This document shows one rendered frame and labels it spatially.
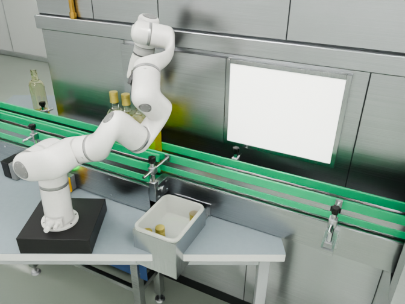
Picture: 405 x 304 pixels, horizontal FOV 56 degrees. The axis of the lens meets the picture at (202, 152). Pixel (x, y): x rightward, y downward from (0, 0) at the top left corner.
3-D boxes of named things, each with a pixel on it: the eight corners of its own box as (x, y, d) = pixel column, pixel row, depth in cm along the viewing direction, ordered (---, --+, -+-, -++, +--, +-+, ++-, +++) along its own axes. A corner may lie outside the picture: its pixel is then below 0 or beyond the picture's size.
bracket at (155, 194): (170, 190, 152) (169, 175, 149) (157, 202, 145) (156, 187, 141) (163, 187, 154) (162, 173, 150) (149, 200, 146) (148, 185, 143)
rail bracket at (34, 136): (43, 151, 167) (37, 123, 160) (30, 159, 161) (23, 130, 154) (37, 149, 168) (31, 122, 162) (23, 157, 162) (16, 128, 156)
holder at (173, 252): (211, 216, 148) (212, 200, 144) (176, 263, 127) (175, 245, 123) (173, 204, 155) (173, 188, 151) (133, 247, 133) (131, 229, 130)
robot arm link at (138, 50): (144, 38, 141) (143, 45, 142) (129, 43, 134) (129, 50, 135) (161, 45, 139) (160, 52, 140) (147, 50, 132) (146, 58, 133)
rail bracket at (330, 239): (337, 245, 130) (350, 190, 119) (328, 278, 117) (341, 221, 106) (323, 240, 132) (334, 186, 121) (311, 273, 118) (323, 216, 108)
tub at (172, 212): (206, 224, 144) (206, 205, 139) (176, 262, 126) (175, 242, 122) (166, 210, 151) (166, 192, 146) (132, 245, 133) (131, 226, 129)
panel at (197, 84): (334, 164, 138) (353, 73, 122) (333, 168, 136) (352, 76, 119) (131, 117, 173) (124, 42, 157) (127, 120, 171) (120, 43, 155)
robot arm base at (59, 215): (69, 237, 128) (63, 199, 121) (32, 236, 128) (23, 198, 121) (83, 210, 141) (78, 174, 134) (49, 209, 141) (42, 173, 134)
